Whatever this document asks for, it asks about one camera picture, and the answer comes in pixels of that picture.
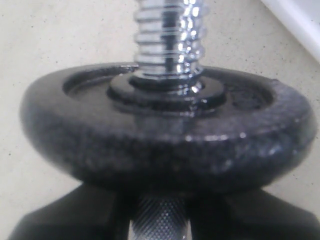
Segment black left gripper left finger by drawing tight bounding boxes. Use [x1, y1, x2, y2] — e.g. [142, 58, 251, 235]
[8, 184, 134, 240]

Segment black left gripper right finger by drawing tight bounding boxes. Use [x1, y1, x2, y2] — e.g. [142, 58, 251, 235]
[187, 189, 320, 240]

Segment chrome threaded dumbbell bar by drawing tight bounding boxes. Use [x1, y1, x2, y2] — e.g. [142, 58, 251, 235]
[131, 0, 207, 240]

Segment black right weight plate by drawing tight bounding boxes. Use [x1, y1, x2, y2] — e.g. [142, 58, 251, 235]
[20, 62, 318, 194]

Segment white rectangular tray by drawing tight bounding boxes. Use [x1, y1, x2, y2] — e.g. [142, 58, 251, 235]
[261, 0, 320, 62]

